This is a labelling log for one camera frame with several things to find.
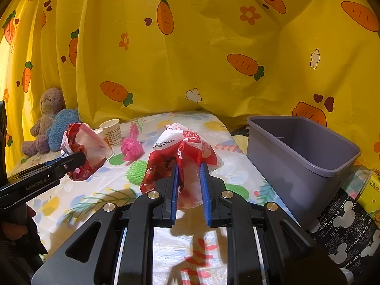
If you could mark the yellow carrot print curtain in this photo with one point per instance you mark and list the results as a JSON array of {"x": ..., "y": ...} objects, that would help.
[{"x": 207, "y": 50}]

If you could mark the small pink plastic bag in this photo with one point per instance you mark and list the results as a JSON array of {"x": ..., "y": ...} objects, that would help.
[{"x": 132, "y": 148}]

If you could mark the yellow tissue pack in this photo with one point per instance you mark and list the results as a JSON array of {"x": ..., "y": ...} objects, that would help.
[{"x": 371, "y": 193}]

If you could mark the pale green tissue pack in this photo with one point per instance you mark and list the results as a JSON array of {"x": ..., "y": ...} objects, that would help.
[{"x": 360, "y": 178}]

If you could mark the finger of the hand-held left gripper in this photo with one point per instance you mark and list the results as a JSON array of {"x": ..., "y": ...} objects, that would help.
[
  {"x": 56, "y": 161},
  {"x": 74, "y": 161}
]

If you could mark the blue plush toy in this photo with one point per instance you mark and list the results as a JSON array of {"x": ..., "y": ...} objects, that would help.
[{"x": 61, "y": 130}]

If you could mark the grey plastic bin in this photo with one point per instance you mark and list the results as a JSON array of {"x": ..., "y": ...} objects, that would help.
[{"x": 297, "y": 166}]

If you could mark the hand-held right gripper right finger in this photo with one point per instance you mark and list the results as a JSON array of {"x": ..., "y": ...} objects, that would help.
[{"x": 204, "y": 190}]

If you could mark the brown teddy bear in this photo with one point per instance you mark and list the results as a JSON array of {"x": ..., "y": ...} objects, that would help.
[{"x": 44, "y": 115}]

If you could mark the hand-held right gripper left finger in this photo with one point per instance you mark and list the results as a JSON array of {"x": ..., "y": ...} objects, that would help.
[{"x": 175, "y": 190}]

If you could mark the green foam net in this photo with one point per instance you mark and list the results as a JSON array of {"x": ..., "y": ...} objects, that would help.
[{"x": 138, "y": 173}]

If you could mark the floral plastic tablecloth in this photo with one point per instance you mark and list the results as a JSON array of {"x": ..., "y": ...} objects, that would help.
[{"x": 89, "y": 190}]

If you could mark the grid print paper cup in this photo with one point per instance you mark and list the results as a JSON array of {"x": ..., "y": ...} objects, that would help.
[{"x": 111, "y": 130}]

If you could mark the black printed bag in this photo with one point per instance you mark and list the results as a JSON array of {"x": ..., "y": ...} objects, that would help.
[{"x": 341, "y": 231}]

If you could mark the person's left hand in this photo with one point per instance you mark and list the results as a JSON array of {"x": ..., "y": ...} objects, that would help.
[{"x": 13, "y": 230}]

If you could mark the white paper cup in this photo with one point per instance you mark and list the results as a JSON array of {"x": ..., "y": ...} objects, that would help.
[{"x": 100, "y": 133}]

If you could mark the red white plastic bag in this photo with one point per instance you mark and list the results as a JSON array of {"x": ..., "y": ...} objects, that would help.
[
  {"x": 86, "y": 145},
  {"x": 184, "y": 145}
]

